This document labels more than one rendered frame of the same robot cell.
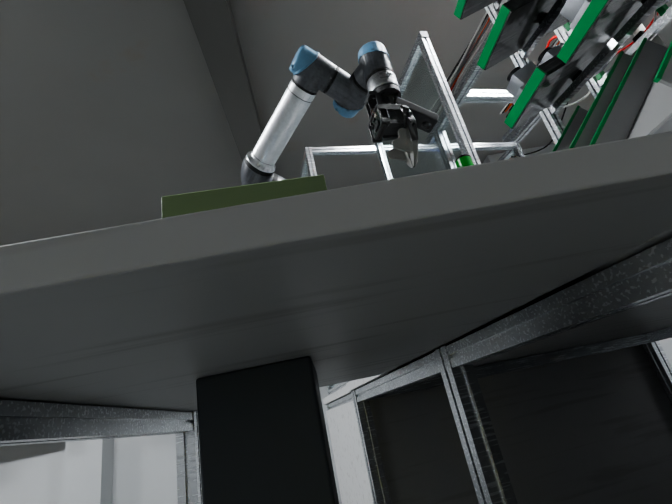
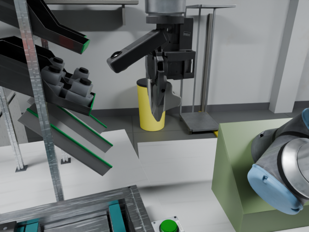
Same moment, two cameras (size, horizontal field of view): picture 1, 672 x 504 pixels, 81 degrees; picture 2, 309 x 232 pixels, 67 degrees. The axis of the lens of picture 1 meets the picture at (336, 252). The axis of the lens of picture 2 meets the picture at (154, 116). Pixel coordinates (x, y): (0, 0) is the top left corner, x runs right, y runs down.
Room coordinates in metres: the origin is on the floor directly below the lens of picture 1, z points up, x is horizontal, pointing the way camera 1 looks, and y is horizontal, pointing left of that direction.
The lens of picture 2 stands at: (1.22, -0.23, 1.43)
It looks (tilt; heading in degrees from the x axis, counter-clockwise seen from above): 23 degrees down; 178
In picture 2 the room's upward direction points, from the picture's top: straight up
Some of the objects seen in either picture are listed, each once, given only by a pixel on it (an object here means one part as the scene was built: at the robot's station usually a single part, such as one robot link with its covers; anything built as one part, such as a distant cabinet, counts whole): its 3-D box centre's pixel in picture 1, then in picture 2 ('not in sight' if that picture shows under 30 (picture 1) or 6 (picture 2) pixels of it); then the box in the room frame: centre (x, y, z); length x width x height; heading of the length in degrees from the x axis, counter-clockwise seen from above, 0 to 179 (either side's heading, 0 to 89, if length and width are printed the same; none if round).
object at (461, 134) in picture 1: (466, 147); not in sight; (1.08, -0.49, 1.46); 0.03 x 0.03 x 1.00; 16
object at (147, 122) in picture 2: not in sight; (151, 104); (-1.75, -0.16, 0.32); 0.41 x 0.40 x 0.64; 5
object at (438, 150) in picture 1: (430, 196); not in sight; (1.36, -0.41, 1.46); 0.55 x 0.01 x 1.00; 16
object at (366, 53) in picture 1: (375, 67); not in sight; (0.75, -0.20, 1.53); 0.09 x 0.08 x 0.11; 37
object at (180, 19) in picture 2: (388, 114); (168, 49); (0.75, -0.19, 1.37); 0.09 x 0.08 x 0.12; 106
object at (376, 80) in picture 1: (383, 88); (164, 3); (0.75, -0.20, 1.45); 0.08 x 0.08 x 0.05
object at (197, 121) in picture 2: not in sight; (203, 72); (-1.72, 0.49, 0.77); 0.59 x 0.46 x 1.53; 5
